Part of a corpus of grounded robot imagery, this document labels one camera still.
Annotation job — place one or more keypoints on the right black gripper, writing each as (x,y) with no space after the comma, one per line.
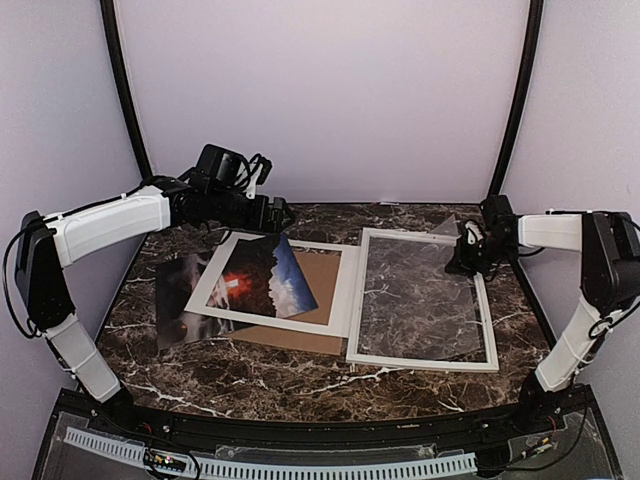
(462,262)

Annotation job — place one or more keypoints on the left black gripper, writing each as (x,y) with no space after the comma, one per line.
(274,226)

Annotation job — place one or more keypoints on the clear acrylic sheet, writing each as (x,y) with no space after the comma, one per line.
(411,308)

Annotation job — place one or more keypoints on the white picture frame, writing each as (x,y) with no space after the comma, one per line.
(490,366)

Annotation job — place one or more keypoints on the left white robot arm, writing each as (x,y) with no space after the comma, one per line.
(46,245)

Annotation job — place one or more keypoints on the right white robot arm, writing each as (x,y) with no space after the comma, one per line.
(585,265)

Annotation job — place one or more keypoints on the landscape photo print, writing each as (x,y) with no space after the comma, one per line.
(261,277)

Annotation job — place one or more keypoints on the white photo mat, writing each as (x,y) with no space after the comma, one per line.
(340,315)

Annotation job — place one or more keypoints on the brown cardboard backing board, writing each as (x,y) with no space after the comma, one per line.
(321,271)

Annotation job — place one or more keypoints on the small circuit board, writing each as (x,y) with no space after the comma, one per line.
(163,462)

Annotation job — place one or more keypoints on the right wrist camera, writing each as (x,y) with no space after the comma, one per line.
(495,207)

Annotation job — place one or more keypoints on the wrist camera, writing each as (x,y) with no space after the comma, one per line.
(495,207)
(221,170)

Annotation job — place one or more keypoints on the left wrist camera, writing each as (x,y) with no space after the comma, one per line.
(221,170)

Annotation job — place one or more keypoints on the white slotted cable duct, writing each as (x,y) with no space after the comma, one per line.
(267,465)

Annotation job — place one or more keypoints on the black front rail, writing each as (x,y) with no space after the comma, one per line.
(488,429)

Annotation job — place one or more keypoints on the left black corner post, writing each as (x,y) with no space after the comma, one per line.
(123,89)

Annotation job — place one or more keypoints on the black corner post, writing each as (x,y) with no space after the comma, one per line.
(520,94)
(123,89)

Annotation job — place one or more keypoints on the right black corner post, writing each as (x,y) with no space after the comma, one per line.
(520,94)

